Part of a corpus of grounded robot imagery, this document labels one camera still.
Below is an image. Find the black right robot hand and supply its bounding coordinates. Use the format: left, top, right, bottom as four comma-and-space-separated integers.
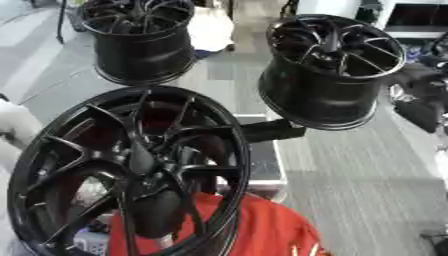
388, 63, 448, 134

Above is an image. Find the black wheel with split spokes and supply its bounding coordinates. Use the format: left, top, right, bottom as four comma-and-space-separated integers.
257, 13, 408, 131

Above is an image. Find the black wheel stand beam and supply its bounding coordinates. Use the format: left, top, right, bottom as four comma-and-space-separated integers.
236, 118, 308, 143

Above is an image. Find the black wheel with narrow spokes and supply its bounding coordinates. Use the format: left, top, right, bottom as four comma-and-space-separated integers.
78, 0, 198, 87

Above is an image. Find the large black spoked wheel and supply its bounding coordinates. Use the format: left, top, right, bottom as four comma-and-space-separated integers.
5, 85, 254, 256

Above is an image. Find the white shelf unit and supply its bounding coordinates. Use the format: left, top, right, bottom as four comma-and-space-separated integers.
374, 0, 448, 40

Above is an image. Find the red fabric cover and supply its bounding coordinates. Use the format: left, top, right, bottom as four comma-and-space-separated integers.
106, 192, 326, 256

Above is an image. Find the white bag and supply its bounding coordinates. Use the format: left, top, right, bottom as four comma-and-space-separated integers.
187, 5, 237, 53

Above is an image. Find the black tripod leg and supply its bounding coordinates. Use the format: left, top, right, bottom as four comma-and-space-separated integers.
54, 0, 69, 45

